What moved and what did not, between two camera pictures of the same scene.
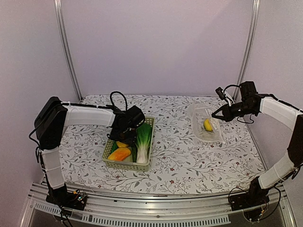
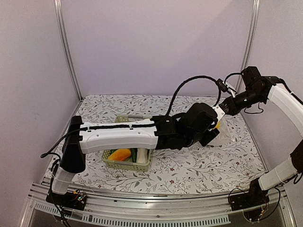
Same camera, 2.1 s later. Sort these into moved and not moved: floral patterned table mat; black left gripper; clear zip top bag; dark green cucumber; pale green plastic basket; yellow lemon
Moved: black left gripper; yellow lemon; clear zip top bag
Not moved: dark green cucumber; floral patterned table mat; pale green plastic basket
